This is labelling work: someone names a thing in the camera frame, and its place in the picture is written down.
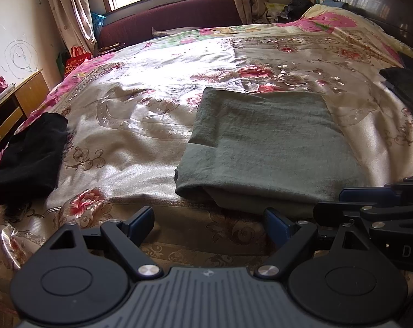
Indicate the brown handbag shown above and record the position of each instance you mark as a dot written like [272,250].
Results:
[110,48]

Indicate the blue plastic bag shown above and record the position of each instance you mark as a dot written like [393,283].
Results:
[98,24]

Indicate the dark blue cloth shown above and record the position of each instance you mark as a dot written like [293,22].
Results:
[334,4]

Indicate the black clothes pile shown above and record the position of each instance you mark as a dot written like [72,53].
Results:
[298,6]

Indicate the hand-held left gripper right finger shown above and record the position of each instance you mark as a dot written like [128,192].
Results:
[276,225]

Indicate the red shopping bag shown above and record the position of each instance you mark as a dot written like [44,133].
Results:
[77,61]

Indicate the floral satin bedspread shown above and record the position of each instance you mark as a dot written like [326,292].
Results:
[131,116]

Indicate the wooden desk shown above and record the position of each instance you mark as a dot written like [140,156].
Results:
[28,99]

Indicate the dark wooden headboard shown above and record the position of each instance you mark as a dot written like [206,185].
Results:
[380,0]

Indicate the olive green pants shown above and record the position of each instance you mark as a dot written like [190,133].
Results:
[261,143]

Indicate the black folded pants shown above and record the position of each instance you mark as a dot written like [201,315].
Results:
[28,157]
[408,87]

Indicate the maroon sofa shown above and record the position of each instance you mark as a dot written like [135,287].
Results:
[172,15]

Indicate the green bag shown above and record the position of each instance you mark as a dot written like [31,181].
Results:
[60,65]

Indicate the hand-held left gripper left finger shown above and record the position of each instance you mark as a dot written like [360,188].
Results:
[138,222]

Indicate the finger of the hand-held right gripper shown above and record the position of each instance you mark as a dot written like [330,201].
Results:
[336,215]
[367,196]

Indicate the pale yellow cloth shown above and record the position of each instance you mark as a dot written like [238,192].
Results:
[274,8]

